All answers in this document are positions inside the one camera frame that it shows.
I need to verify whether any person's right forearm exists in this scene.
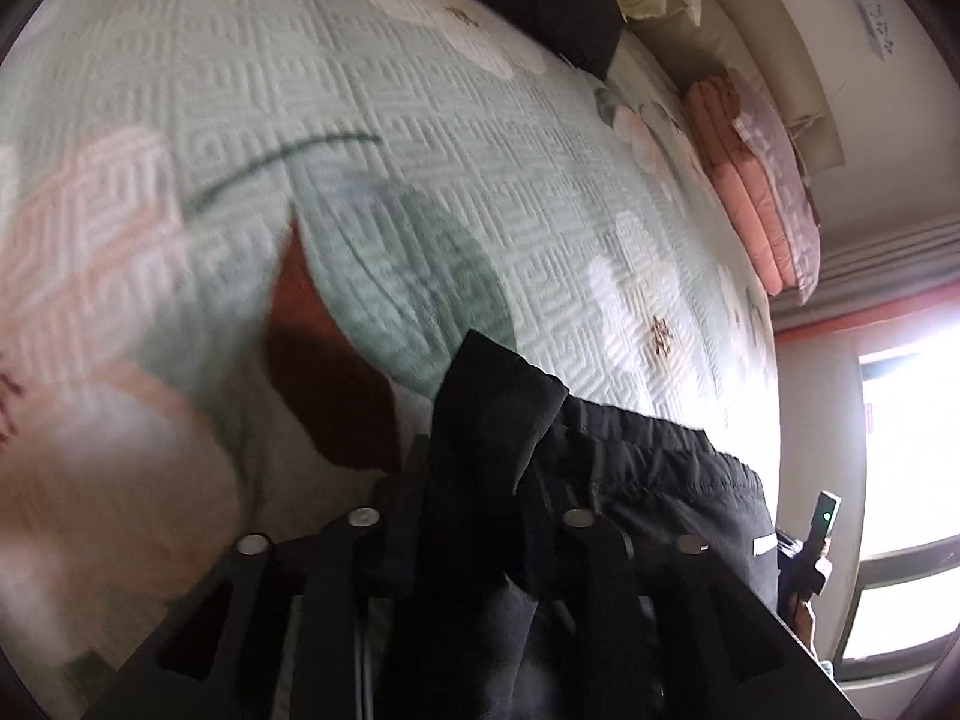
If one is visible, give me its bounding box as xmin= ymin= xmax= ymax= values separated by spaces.
xmin=790 ymin=598 xmax=820 ymax=655

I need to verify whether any floral quilted bedspread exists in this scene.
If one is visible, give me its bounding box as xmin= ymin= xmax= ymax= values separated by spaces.
xmin=0 ymin=0 xmax=782 ymax=720

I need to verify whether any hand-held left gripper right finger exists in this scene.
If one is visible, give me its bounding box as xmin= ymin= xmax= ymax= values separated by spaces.
xmin=525 ymin=491 xmax=863 ymax=720

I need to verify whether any black hooded jacket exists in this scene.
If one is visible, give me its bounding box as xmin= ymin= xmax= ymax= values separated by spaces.
xmin=360 ymin=328 xmax=778 ymax=720

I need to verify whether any grey curtain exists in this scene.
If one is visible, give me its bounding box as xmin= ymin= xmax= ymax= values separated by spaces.
xmin=772 ymin=214 xmax=960 ymax=316

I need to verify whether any beige padded headboard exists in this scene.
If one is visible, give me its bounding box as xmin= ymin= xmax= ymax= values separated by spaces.
xmin=675 ymin=0 xmax=848 ymax=170

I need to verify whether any orange window frame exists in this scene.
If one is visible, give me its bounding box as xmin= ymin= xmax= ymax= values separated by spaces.
xmin=775 ymin=291 xmax=960 ymax=342

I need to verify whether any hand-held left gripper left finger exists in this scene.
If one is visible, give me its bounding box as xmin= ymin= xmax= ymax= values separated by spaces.
xmin=82 ymin=435 xmax=436 ymax=720

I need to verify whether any pink folded quilt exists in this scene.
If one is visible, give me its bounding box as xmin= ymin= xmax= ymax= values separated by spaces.
xmin=681 ymin=67 xmax=824 ymax=305

